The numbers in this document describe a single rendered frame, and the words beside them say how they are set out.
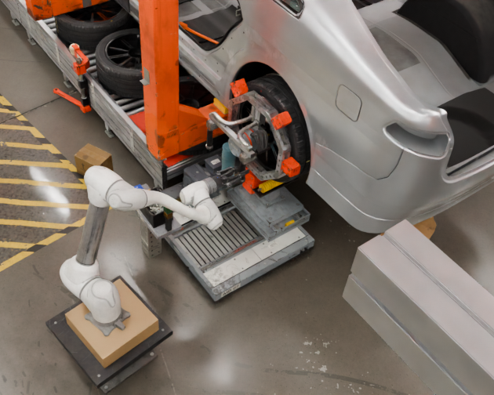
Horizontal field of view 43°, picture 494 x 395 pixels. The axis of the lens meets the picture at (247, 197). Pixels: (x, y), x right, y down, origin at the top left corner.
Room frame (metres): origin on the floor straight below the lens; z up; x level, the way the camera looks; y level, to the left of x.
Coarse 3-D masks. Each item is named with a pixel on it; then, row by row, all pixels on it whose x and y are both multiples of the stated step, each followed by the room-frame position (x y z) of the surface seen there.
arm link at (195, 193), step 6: (192, 186) 2.38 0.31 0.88; (198, 186) 2.38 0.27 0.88; (204, 186) 2.40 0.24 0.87; (180, 192) 2.35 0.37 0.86; (186, 192) 2.33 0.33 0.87; (192, 192) 2.34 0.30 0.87; (198, 192) 2.35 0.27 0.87; (204, 192) 2.36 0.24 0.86; (180, 198) 2.33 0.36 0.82; (186, 198) 2.31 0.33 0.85; (192, 198) 2.32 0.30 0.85; (198, 198) 2.32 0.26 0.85; (204, 198) 2.32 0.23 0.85; (186, 204) 2.30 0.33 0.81; (192, 204) 2.32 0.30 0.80
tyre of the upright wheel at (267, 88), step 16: (256, 80) 3.06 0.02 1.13; (272, 80) 3.03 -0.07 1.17; (272, 96) 2.89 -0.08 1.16; (288, 96) 2.89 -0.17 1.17; (240, 112) 3.11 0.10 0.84; (240, 128) 3.09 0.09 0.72; (288, 128) 2.77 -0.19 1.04; (304, 128) 2.77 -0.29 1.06; (304, 144) 2.72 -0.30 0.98; (256, 160) 2.95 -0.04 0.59; (304, 160) 2.70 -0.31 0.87; (288, 176) 2.72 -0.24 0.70
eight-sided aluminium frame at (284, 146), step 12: (240, 96) 2.98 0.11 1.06; (252, 96) 2.92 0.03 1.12; (228, 108) 3.06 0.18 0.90; (264, 108) 2.82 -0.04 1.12; (228, 120) 3.06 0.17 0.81; (276, 132) 2.72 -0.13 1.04; (288, 144) 2.70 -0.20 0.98; (288, 156) 2.69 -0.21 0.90; (252, 168) 2.84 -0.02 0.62; (276, 168) 2.68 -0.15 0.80
